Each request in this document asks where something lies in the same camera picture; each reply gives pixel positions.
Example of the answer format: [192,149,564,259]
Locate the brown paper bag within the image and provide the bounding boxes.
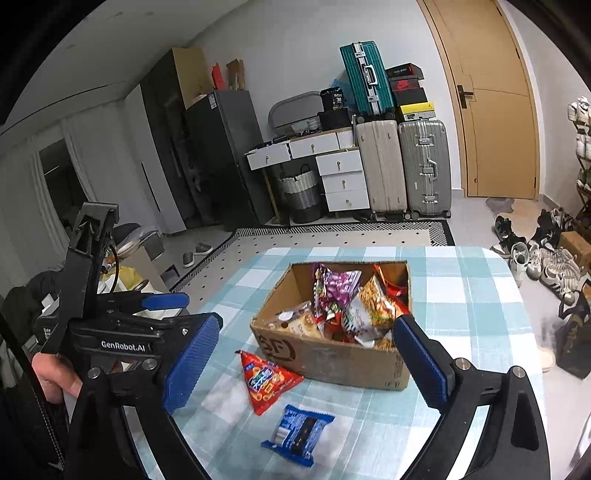
[225,58,246,91]

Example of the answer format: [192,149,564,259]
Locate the beige suitcase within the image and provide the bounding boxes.
[353,115,410,221]

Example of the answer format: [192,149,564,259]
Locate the tall dark cabinet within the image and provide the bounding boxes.
[140,46,209,234]

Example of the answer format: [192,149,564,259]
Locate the red snack bag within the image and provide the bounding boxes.
[235,350,305,403]

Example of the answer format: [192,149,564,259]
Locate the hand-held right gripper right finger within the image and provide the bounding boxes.
[392,315,550,480]

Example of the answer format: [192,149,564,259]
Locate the person's left hand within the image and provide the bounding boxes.
[31,353,85,398]

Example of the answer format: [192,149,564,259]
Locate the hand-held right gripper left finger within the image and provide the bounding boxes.
[65,314,223,480]

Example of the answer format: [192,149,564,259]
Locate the grey oval tub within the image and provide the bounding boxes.
[269,91,325,137]

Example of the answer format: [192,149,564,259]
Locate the black tote bag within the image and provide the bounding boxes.
[554,277,591,380]

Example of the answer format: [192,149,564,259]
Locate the white drawer cabinet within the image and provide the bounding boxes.
[246,128,370,214]

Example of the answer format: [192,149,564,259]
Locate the white orange snack bag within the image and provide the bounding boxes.
[344,272,399,348]

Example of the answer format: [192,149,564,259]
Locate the wooden door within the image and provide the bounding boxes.
[418,0,539,200]

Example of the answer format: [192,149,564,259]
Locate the shiny purple snack bag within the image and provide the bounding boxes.
[313,263,363,324]

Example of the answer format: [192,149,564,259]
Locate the woven laundry basket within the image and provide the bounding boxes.
[278,167,323,225]

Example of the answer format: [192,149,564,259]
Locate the dark grey fridge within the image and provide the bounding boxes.
[185,90,274,232]

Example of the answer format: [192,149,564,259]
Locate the black cable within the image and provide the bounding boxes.
[107,242,120,298]

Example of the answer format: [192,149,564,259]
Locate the small brown cardboard box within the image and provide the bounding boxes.
[558,231,591,269]

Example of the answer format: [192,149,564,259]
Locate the blue cookie packet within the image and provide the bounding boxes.
[260,404,335,466]

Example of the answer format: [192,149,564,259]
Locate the black packet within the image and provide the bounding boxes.
[321,87,347,112]

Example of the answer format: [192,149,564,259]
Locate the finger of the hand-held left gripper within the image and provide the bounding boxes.
[134,313,220,344]
[115,292,191,317]

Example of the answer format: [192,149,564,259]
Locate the pile of shoes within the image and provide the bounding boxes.
[489,208,591,306]

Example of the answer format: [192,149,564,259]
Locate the clear cake packet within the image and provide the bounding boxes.
[276,300,325,343]

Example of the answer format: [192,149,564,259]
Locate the yellow black shoe box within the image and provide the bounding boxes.
[399,102,437,121]

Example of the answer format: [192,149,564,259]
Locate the rows of shoes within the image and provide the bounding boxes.
[567,96,591,160]

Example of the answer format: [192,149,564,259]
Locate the teal suitcase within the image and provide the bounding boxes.
[339,41,397,118]

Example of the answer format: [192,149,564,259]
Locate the red black shoe box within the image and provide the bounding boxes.
[388,76,424,92]

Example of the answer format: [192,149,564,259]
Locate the silver suitcase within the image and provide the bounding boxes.
[397,117,453,220]

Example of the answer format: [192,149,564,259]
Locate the orange red snack packet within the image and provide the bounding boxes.
[375,265,411,319]

